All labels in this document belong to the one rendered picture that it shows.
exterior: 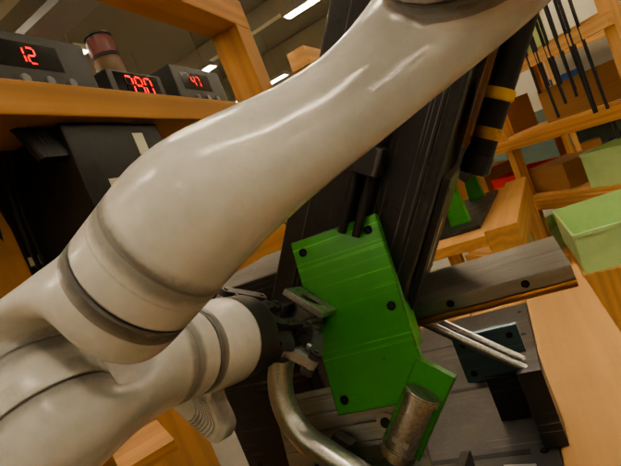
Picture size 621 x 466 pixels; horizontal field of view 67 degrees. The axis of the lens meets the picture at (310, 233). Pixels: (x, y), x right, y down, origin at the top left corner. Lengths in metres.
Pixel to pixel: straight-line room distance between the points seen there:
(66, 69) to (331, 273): 0.41
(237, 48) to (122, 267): 1.27
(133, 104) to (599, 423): 0.75
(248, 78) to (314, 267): 0.93
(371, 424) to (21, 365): 0.41
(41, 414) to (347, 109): 0.20
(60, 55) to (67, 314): 0.49
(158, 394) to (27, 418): 0.07
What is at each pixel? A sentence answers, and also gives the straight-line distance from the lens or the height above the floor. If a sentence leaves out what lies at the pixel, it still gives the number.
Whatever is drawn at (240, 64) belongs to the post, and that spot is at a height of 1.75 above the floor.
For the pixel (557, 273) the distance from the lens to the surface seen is 0.63.
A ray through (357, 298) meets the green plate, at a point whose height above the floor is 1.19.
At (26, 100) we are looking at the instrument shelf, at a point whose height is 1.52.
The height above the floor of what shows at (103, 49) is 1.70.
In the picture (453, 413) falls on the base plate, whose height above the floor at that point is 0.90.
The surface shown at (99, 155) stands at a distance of 0.62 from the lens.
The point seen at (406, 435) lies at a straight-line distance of 0.52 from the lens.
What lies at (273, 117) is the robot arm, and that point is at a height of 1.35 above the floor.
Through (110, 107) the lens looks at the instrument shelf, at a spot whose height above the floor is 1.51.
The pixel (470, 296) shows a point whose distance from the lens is 0.64.
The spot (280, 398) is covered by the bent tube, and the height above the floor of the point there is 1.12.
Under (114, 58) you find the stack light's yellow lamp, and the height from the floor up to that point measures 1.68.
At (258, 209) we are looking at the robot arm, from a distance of 0.20.
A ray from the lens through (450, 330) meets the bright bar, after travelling 0.68.
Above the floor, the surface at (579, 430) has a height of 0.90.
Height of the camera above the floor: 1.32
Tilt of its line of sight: 4 degrees down
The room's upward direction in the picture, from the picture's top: 22 degrees counter-clockwise
